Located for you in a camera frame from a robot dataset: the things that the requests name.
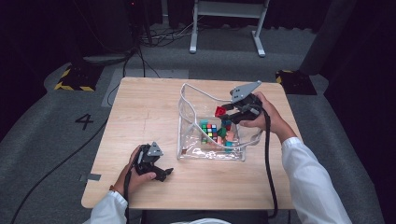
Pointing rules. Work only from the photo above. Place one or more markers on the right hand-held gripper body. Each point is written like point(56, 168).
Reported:
point(246, 93)

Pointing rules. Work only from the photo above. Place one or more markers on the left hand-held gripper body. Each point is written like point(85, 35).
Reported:
point(146, 161)

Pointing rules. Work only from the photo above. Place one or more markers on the red toy block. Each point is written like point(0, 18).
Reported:
point(221, 111)

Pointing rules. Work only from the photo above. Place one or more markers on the clear plastic bag white trim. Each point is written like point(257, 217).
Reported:
point(199, 105)

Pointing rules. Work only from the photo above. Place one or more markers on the person's left hand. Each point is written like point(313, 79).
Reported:
point(130, 180)

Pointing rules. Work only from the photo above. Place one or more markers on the person's right hand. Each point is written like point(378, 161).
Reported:
point(272, 121)

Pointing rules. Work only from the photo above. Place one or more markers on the pile of coloured toy blocks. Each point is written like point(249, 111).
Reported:
point(222, 133)

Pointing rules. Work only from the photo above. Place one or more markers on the multicoloured puzzle cube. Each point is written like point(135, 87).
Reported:
point(209, 130)

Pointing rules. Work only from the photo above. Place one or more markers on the black yellow striped floor base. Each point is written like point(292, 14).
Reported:
point(295, 82)
point(77, 77)

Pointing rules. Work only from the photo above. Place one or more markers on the grey tape piece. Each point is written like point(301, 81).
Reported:
point(91, 177)

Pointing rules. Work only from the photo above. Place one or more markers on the person's torso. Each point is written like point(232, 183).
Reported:
point(202, 221)

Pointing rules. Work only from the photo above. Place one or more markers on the white metal stand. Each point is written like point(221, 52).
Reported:
point(230, 9)

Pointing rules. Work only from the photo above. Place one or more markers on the grey pillar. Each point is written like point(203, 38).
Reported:
point(327, 34)

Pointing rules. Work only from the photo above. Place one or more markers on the grey flat stand base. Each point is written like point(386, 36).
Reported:
point(106, 58)

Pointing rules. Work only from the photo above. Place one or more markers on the dark equipment box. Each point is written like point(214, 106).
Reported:
point(115, 25)

